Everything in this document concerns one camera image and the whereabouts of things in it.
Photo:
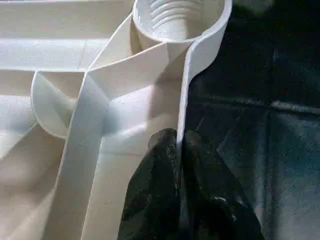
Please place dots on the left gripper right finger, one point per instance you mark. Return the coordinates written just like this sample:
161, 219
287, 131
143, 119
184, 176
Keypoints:
215, 200

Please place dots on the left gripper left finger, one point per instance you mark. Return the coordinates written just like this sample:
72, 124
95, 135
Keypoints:
155, 195

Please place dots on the white plastic table top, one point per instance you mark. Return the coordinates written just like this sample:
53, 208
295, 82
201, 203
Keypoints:
87, 112

